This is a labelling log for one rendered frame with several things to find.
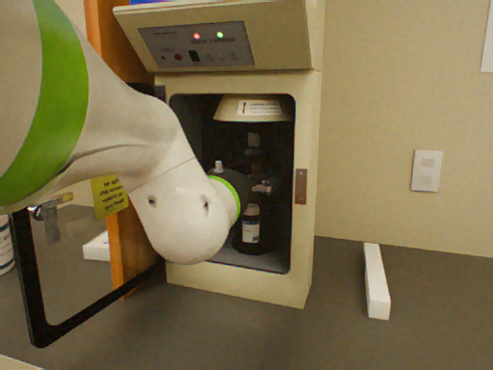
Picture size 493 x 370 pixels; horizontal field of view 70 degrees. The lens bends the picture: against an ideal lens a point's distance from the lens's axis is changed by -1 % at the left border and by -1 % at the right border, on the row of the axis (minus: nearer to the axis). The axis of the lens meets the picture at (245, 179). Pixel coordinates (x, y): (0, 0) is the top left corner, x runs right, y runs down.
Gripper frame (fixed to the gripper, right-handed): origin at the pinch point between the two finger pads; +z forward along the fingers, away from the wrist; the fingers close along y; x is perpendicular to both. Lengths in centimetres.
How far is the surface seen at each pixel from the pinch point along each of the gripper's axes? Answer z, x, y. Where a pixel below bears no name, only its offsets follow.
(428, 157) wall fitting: 30, 0, -41
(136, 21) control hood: -19.9, -28.6, 15.4
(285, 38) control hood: -17.8, -25.3, -9.4
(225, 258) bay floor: -7.8, 18.4, 4.3
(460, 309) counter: -2, 26, -44
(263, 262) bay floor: -7.3, 18.3, -4.1
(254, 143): -1.2, -6.6, -0.4
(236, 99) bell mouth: -7.2, -15.8, 1.9
